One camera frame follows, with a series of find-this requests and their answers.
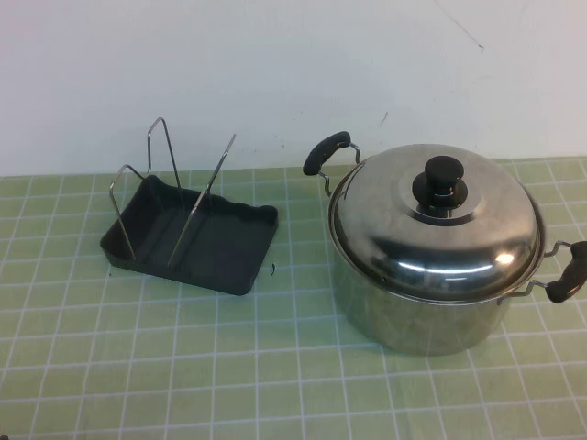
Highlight green checked tablecloth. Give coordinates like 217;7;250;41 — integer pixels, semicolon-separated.
0;155;587;440

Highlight stainless steel pot black handles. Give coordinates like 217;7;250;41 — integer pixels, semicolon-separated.
302;131;587;358

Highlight stainless steel pot lid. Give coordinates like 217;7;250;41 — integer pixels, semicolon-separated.
328;143;547;305

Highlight black lid rack tray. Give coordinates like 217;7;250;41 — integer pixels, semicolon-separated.
99;116;280;298

